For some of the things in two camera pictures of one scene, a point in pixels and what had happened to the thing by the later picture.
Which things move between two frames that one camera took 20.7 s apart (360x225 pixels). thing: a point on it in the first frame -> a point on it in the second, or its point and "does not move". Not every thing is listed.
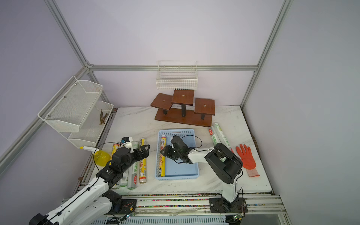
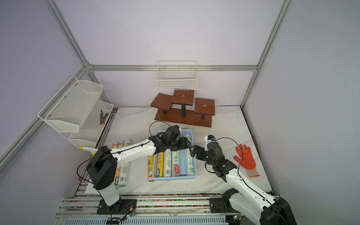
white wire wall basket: (177, 75) does not move
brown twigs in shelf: (102, 118) does not move
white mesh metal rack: (92, 126) does not move
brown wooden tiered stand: (179, 108) does not move
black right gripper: (167, 153) -> (197, 148)
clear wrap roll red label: (213, 135) -> (175, 163)
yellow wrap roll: (143, 164) -> (151, 166)
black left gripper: (145, 153) -> (183, 143)
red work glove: (248, 161) does not move
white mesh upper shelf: (70, 108) does not move
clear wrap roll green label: (223, 139) -> (190, 161)
